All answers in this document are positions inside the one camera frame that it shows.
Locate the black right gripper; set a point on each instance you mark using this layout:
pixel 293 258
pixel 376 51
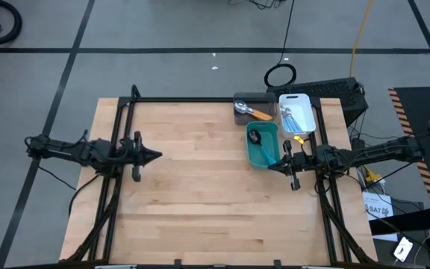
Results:
pixel 302 164

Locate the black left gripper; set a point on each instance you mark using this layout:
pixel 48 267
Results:
pixel 127 157

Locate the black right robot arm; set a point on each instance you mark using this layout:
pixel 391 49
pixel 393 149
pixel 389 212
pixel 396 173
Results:
pixel 371 153

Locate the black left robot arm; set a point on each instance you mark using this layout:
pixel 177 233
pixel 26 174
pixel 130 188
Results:
pixel 77 151

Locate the teal plastic bin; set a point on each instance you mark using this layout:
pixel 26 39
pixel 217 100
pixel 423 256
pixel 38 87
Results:
pixel 271 136

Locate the white plastic bin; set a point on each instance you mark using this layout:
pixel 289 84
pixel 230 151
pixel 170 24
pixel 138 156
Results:
pixel 304 112

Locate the grey translucent plastic bin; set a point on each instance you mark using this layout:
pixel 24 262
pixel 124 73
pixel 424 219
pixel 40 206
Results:
pixel 263 101

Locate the black power adapter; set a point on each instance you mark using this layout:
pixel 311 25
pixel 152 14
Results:
pixel 357 143

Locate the power strip with yellow plug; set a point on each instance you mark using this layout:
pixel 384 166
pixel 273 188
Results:
pixel 373 177

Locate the white paper sign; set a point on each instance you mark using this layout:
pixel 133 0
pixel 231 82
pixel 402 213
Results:
pixel 377 209

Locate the black floor stand bar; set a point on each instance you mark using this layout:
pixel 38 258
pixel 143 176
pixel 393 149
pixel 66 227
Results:
pixel 405 224

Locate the black mat with hazard stripes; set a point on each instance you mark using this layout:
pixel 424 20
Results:
pixel 416 104

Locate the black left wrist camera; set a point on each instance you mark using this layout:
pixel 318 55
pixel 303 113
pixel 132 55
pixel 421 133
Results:
pixel 126 143

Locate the black aluminium table frame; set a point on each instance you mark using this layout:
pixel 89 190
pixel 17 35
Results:
pixel 107 239

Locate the black frame clamp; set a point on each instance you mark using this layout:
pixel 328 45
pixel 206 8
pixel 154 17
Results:
pixel 178 263
pixel 277 264

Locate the silver aluminium bracket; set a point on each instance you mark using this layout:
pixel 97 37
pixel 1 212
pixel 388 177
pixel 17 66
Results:
pixel 116 266
pixel 317 267

